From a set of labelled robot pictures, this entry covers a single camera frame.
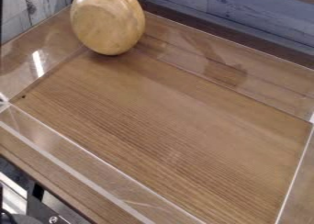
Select clear acrylic barrier panels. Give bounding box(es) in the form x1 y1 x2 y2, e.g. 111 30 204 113
0 11 314 224

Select brown wooden bowl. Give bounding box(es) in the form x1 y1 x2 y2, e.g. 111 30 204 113
69 0 145 55

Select black table leg bracket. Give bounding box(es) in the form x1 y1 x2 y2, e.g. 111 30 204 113
25 182 71 224

